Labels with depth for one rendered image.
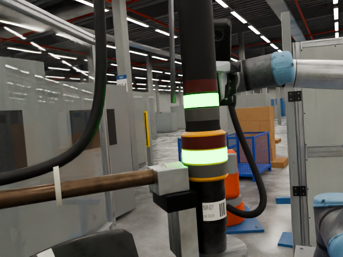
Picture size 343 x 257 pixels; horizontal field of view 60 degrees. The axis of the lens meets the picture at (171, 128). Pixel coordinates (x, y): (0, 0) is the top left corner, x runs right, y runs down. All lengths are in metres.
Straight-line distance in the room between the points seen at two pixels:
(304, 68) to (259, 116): 7.36
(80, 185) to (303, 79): 0.69
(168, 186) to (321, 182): 1.97
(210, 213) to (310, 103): 1.87
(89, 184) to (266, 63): 0.54
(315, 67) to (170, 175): 0.64
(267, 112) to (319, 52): 6.05
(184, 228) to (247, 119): 8.04
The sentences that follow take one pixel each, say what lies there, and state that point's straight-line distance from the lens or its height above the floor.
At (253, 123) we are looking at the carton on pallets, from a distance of 8.24.
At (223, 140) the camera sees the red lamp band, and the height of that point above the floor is 1.57.
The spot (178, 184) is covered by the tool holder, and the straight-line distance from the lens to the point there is 0.27.
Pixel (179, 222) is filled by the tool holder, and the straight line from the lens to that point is 0.28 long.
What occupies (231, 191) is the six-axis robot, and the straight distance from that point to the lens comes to 4.16.
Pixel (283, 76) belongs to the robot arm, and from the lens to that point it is 0.72.
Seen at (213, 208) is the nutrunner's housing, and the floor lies 1.51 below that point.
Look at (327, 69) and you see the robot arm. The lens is 0.86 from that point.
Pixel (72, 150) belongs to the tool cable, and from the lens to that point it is 0.25.
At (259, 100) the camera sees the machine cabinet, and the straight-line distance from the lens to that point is 10.78.
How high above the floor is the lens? 1.60
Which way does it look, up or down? 3 degrees down
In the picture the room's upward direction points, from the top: 4 degrees counter-clockwise
